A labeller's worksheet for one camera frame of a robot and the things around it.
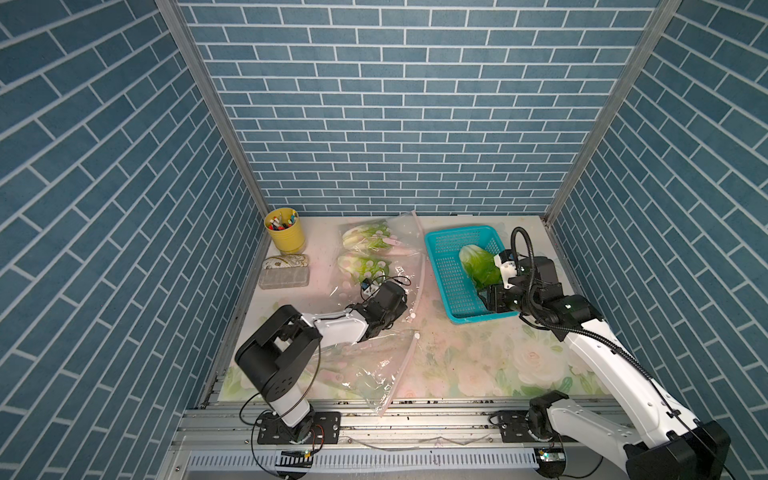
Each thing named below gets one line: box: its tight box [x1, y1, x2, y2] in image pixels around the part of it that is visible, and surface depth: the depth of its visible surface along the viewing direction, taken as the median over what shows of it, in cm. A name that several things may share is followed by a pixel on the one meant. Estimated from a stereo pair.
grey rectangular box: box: [259, 266, 310, 290], surface depth 101 cm
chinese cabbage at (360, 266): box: [337, 254, 392, 285], surface depth 97 cm
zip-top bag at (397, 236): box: [339, 210, 424, 259], surface depth 108 cm
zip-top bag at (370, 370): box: [304, 332, 420, 416], surface depth 80 cm
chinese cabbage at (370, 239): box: [342, 222, 402, 255], surface depth 107 cm
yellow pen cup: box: [264, 207, 306, 253], surface depth 105 cm
